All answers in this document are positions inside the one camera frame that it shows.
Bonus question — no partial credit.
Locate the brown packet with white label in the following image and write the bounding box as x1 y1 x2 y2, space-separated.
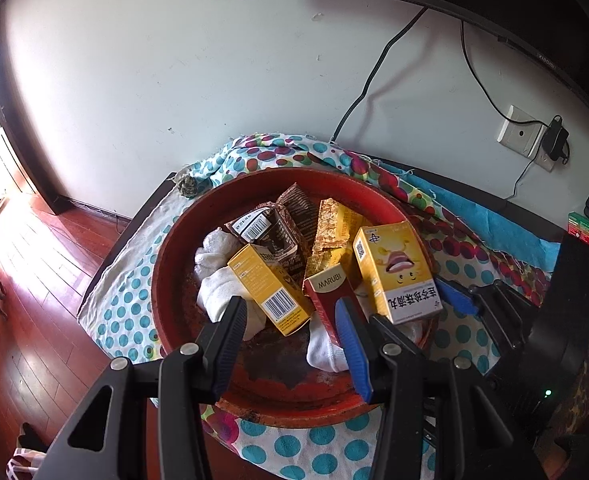
224 205 305 281

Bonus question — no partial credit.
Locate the white knotted sock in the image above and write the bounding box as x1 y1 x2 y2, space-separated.
305 317 425 373

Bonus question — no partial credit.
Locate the thick black cable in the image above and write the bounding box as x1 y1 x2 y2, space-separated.
331 6 427 143

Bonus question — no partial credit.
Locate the brown snack packet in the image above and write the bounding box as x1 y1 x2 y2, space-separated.
274 183 320 241

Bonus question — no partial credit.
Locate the blue cloth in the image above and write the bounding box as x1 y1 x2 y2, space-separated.
374 157 565 273

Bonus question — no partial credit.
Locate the white wall antenna plate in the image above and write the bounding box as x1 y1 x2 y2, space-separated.
497 105 545 158

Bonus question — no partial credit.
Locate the white and red bag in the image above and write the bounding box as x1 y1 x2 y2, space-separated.
7 422 48 480

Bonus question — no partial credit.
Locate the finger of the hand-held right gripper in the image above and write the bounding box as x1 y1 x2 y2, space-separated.
434 277 530 356
491 280 542 328

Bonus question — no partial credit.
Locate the thin black adapter cable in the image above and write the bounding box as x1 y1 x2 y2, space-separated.
507 157 537 202

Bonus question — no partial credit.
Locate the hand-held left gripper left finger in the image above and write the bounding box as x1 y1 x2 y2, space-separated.
34 296 249 480

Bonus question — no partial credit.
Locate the black power adapter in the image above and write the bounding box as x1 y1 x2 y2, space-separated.
541 116 570 161

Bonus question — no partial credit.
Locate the white wall power outlet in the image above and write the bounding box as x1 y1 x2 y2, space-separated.
531 125 562 173

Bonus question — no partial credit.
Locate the dark red box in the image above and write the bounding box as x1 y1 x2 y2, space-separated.
303 261 362 356

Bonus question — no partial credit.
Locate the black table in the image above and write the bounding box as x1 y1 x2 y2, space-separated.
77 160 582 321

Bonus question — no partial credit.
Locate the cream sock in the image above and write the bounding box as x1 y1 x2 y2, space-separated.
194 227 242 278

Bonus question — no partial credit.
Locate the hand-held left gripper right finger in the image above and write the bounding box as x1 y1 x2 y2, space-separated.
334 296 542 480

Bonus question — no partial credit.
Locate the round red rusty tray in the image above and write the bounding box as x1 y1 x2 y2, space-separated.
150 167 437 423

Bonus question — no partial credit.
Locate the tall yellow medicine box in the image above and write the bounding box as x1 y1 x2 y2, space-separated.
227 243 315 337

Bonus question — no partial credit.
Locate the polka dot cloth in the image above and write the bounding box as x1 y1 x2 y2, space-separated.
77 134 589 480

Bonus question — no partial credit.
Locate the yellow cartoon face box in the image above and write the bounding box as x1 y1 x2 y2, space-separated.
351 221 445 325

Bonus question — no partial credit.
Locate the dark wooden door frame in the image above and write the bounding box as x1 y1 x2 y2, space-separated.
0 25 75 216

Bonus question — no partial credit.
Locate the small mottled brown ball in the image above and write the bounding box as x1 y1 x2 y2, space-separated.
177 172 200 200

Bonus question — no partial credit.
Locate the green and red box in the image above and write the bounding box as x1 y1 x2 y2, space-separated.
567 211 589 246

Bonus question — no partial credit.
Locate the white sock with pink toe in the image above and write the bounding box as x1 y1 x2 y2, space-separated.
196 266 268 338

